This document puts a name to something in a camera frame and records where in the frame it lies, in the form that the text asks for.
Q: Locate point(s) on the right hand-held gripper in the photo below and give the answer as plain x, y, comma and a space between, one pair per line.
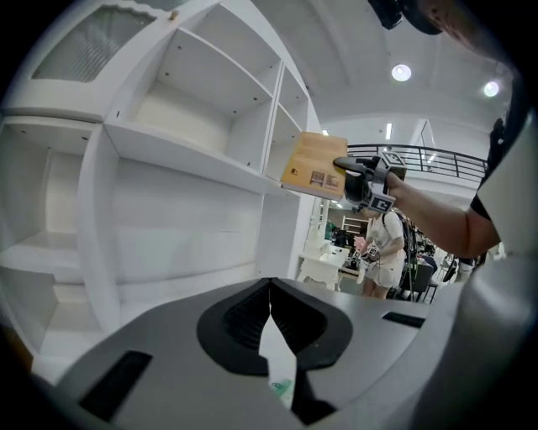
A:
382, 185

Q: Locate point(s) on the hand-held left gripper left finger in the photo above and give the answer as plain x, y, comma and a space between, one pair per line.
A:
159, 357

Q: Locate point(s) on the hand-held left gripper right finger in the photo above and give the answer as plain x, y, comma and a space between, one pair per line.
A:
370, 336

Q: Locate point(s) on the yellow hardcover book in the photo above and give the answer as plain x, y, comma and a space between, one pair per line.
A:
313, 168

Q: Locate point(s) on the green photo-cover book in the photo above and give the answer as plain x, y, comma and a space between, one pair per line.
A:
282, 388

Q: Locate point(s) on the person's right forearm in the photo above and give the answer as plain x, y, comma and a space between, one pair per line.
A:
441, 222

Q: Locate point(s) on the white desk hutch cabinet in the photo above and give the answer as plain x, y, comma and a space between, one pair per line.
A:
176, 235

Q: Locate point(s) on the oval white-framed mirror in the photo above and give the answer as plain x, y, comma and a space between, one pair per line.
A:
317, 218

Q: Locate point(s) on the ceiling light panel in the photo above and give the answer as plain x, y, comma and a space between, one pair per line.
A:
388, 130

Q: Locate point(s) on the black backpack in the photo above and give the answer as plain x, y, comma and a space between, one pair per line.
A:
405, 235

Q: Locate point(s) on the black office chair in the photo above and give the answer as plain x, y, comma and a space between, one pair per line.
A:
424, 273

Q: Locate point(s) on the white carved dressing table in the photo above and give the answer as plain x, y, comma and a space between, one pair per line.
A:
321, 262

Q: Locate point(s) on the black metal railing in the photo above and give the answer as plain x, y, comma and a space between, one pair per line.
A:
441, 161

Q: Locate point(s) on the round ceiling light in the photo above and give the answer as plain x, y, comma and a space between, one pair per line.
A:
491, 88
401, 72

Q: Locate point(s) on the person's head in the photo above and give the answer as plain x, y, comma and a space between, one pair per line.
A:
462, 25

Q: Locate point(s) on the brass door knob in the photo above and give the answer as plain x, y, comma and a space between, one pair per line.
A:
173, 15

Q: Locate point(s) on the white ribbed-glass cabinet door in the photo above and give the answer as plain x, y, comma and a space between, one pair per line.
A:
92, 46

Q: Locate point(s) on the black head camera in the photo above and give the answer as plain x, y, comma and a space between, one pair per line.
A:
388, 12

